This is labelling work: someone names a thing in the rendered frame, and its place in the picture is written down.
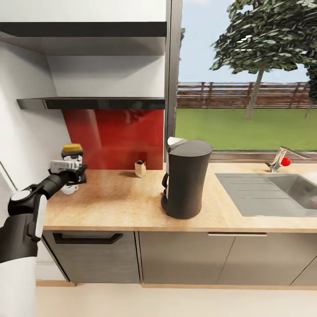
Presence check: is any coffee cup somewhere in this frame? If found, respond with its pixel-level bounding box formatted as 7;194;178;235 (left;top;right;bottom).
58;184;81;195

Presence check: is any bottle of coffee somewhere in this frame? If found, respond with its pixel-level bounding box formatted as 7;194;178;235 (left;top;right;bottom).
61;143;87;186

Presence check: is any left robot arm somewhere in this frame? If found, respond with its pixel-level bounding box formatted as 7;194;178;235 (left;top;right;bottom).
0;161;88;317

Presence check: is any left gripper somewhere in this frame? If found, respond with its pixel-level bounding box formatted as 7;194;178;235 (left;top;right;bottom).
45;164;88;190

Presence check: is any paper coffee filter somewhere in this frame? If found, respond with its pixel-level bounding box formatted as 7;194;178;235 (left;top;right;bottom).
168;137;186;150

